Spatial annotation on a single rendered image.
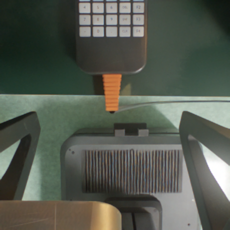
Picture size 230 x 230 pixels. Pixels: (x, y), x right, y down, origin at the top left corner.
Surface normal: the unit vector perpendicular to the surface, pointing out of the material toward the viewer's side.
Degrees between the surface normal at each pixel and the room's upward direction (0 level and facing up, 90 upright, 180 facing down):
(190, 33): 0
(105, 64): 0
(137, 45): 0
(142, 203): 45
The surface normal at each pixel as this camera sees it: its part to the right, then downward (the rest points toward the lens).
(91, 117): 0.00, 0.09
